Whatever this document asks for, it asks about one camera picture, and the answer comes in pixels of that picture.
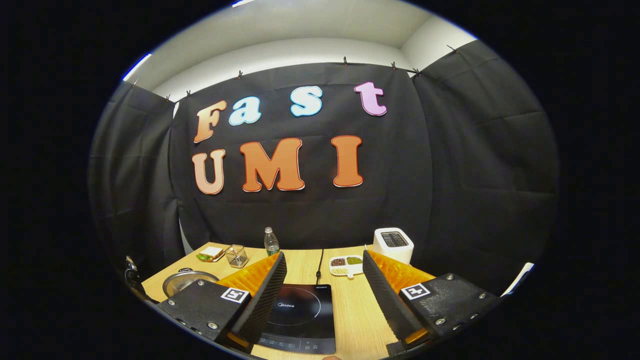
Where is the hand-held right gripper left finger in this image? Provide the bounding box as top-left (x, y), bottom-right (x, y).
top-left (155, 251), bottom-right (288, 355)

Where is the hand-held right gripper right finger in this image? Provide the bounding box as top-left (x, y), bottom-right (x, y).
top-left (362, 250), bottom-right (502, 351)

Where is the black induction cooktop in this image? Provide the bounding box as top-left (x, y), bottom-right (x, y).
top-left (257, 284), bottom-right (337, 356)

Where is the steel pot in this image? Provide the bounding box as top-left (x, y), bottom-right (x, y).
top-left (162, 268), bottom-right (221, 299)

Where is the white toaster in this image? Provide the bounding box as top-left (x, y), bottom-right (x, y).
top-left (372, 227), bottom-right (415, 266)

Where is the white divided bean dish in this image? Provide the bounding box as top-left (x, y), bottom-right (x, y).
top-left (329, 255), bottom-right (364, 279)

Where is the clear plastic water bottle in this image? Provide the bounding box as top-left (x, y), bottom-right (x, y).
top-left (264, 226), bottom-right (280, 257)

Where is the sandwich on small plate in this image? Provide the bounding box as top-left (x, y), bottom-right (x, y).
top-left (196, 246), bottom-right (225, 263)

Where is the black backdrop cloth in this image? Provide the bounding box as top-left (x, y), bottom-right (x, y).
top-left (87, 40), bottom-right (560, 296)

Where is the white panel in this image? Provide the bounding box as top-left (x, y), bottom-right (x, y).
top-left (501, 262), bottom-right (536, 297)

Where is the ceiling strip light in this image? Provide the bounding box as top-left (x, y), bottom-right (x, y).
top-left (122, 53), bottom-right (152, 82)

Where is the small wire basket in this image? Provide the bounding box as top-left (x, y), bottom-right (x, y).
top-left (225, 244), bottom-right (249, 269)

